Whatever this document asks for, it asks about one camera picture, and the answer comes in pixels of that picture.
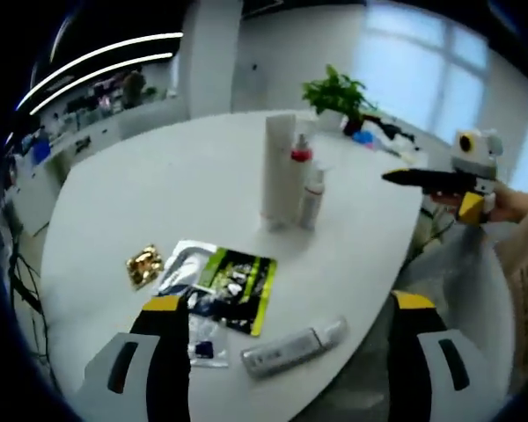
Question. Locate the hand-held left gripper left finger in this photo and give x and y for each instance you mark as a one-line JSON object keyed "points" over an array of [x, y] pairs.
{"points": [[167, 360]]}

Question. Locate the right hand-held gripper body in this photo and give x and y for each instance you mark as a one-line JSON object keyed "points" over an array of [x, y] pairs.
{"points": [[477, 158]]}

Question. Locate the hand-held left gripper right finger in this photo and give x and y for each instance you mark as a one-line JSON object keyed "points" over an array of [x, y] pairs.
{"points": [[411, 360]]}

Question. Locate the clear skincare sachet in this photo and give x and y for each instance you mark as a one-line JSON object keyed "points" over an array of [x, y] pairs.
{"points": [[207, 343]]}

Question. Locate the gold skincare sachet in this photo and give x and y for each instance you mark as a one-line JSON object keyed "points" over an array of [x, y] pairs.
{"points": [[144, 267]]}

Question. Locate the green and silver skincare sachet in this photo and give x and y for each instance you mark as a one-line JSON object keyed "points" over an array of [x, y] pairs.
{"points": [[237, 285]]}

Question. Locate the red collar skincare pump bottle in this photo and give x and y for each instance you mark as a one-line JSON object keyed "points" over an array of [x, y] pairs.
{"points": [[302, 154]]}

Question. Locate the white skincare cream tube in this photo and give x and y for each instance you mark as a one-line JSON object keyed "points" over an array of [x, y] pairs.
{"points": [[277, 171]]}

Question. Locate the blue storage bin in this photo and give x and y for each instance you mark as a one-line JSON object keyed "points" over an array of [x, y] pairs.
{"points": [[39, 153]]}

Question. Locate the person's right hand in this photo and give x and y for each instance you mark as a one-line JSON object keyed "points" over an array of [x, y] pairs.
{"points": [[512, 206]]}

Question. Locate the black item on table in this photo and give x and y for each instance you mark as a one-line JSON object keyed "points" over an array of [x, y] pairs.
{"points": [[391, 129]]}

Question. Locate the blue plastic item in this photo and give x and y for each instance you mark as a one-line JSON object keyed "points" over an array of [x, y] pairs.
{"points": [[363, 137]]}

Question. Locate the dark red container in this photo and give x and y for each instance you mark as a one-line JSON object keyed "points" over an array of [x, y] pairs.
{"points": [[352, 126]]}

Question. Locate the window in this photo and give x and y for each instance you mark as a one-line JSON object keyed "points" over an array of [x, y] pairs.
{"points": [[422, 66]]}

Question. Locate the green plant in white pot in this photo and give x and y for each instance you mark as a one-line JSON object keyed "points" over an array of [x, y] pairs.
{"points": [[334, 92]]}

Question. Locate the ceiling light strip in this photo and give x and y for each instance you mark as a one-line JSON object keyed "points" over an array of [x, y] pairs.
{"points": [[101, 46], [105, 70]]}

